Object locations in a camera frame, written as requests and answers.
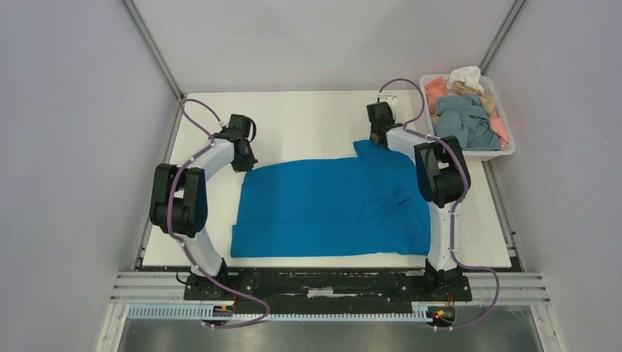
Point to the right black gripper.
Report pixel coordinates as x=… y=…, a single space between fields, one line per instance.
x=377 y=138

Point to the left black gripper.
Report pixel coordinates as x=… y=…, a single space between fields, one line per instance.
x=247 y=165

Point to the bright blue t shirt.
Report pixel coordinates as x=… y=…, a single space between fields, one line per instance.
x=366 y=204

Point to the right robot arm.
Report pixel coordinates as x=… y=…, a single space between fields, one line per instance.
x=443 y=181

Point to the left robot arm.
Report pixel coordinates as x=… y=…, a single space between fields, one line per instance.
x=179 y=203

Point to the pink t shirt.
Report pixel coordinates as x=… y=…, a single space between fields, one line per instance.
x=435 y=90

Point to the grey blue t shirt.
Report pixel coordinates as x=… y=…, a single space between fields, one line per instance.
x=463 y=117

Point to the beige t shirt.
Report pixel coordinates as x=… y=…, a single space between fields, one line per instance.
x=486 y=100

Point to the white t shirt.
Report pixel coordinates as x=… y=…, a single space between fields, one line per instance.
x=465 y=80

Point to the white plastic basket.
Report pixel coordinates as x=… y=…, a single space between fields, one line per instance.
x=499 y=120

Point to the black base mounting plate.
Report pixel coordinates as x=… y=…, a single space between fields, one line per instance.
x=331 y=291

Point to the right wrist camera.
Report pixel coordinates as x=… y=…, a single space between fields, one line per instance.
x=391 y=100

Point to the right aluminium frame post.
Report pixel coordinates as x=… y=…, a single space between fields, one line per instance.
x=504 y=29

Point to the aluminium frame post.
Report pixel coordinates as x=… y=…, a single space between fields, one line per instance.
x=504 y=29
x=152 y=47

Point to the left aluminium frame post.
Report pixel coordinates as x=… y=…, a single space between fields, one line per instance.
x=152 y=47

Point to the white slotted cable duct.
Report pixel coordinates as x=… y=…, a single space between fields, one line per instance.
x=420 y=314

